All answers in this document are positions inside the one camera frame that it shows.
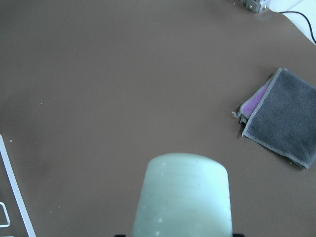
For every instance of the mint green cup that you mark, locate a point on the mint green cup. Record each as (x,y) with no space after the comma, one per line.
(184,195)

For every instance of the pink purple cloth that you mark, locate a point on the pink purple cloth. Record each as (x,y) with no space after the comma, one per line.
(248,107)

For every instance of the grey folded cloth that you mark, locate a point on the grey folded cloth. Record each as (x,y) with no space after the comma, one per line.
(284,121)

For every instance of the white wire cup rack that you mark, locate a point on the white wire cup rack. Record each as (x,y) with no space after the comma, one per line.
(14,218)

